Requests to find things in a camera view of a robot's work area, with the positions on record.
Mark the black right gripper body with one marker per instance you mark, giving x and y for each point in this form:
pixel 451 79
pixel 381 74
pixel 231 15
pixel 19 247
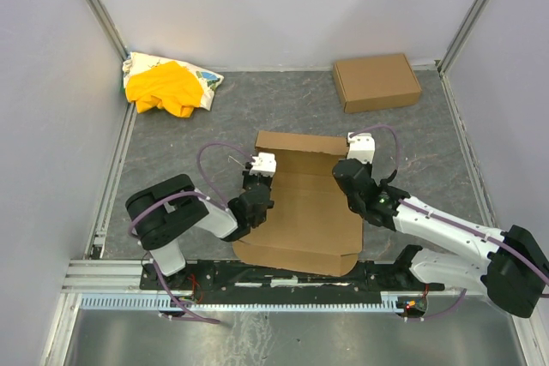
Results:
pixel 349 170

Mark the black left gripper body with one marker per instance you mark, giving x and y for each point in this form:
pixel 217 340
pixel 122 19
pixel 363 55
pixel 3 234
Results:
pixel 250 177

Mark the cardboard box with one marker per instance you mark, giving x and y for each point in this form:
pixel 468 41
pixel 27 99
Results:
pixel 375 83
pixel 310 228

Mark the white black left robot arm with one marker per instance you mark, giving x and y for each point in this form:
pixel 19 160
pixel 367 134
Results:
pixel 161 214

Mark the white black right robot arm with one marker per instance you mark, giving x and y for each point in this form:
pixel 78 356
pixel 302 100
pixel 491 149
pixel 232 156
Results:
pixel 508 267

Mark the folded closed cardboard box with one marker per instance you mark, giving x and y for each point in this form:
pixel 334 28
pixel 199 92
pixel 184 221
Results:
pixel 375 83

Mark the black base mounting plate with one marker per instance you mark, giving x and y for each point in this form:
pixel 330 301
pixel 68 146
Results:
pixel 366 276

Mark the yellow cloth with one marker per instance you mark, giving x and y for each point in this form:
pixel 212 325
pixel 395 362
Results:
pixel 169 87

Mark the floral patterned cloth bag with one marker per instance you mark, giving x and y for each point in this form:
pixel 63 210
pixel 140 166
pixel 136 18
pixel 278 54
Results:
pixel 138 62

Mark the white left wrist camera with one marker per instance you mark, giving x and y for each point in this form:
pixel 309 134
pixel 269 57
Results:
pixel 263 164

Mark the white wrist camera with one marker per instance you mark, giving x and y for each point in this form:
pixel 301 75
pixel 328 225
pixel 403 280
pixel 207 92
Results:
pixel 361 147
pixel 263 164

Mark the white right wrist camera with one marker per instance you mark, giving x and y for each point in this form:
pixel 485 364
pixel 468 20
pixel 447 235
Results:
pixel 361 147

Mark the aluminium frame rail front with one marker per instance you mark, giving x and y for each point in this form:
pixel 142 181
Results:
pixel 139 276

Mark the right aluminium corner post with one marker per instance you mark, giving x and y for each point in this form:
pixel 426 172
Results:
pixel 461 36

